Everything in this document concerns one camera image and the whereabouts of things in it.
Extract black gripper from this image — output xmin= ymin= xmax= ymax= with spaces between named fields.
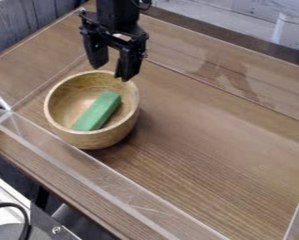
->
xmin=79 ymin=0 xmax=150 ymax=82

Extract green rectangular block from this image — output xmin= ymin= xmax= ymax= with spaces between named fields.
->
xmin=71 ymin=91 xmax=122 ymax=131

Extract brown wooden bowl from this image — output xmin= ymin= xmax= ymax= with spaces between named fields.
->
xmin=44 ymin=70 xmax=139 ymax=150

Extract white container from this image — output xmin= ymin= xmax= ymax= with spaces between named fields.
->
xmin=271 ymin=12 xmax=299 ymax=51

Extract clear acrylic front wall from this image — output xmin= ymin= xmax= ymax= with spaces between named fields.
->
xmin=0 ymin=111 xmax=228 ymax=240

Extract grey metal bracket with screw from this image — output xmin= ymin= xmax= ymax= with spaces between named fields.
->
xmin=29 ymin=203 xmax=82 ymax=240

